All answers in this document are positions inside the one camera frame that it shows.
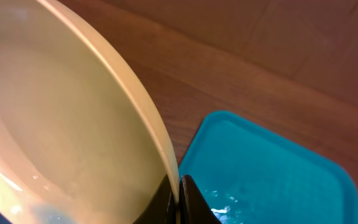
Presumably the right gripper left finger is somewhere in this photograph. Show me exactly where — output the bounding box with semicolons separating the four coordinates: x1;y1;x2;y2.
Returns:
134;176;176;224

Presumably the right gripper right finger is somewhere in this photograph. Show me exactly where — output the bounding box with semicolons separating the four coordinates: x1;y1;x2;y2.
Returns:
179;175;221;224

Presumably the yellow-green plate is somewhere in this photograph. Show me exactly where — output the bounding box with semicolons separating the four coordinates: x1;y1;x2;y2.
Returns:
0;1;179;223

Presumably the teal plastic serving tray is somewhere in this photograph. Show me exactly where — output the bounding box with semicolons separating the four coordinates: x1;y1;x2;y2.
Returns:
179;111;358;224

